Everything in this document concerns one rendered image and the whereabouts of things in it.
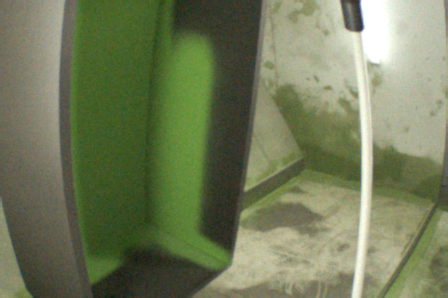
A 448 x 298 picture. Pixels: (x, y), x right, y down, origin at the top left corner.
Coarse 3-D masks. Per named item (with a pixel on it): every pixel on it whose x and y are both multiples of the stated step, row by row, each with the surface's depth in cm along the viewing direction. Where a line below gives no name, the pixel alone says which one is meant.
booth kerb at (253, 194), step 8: (296, 160) 298; (288, 168) 291; (296, 168) 299; (272, 176) 279; (280, 176) 286; (288, 176) 293; (296, 176) 300; (256, 184) 268; (264, 184) 274; (272, 184) 280; (280, 184) 287; (248, 192) 263; (256, 192) 269; (264, 192) 275; (248, 200) 264; (256, 200) 270
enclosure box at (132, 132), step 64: (0, 0) 67; (64, 0) 54; (128, 0) 110; (192, 0) 114; (256, 0) 104; (0, 64) 72; (64, 64) 59; (128, 64) 121; (192, 64) 121; (256, 64) 108; (0, 128) 80; (64, 128) 64; (128, 128) 131; (192, 128) 128; (0, 192) 91; (64, 192) 68; (128, 192) 141; (192, 192) 136; (64, 256) 78; (128, 256) 134; (192, 256) 139
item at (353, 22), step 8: (344, 0) 48; (352, 0) 47; (360, 0) 48; (344, 8) 49; (352, 8) 48; (360, 8) 48; (344, 16) 50; (352, 16) 49; (360, 16) 49; (352, 24) 50; (360, 24) 50
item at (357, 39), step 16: (352, 32) 52; (368, 96) 56; (368, 112) 57; (368, 128) 57; (368, 144) 57; (368, 160) 58; (368, 176) 58; (368, 192) 58; (368, 208) 59; (368, 224) 59
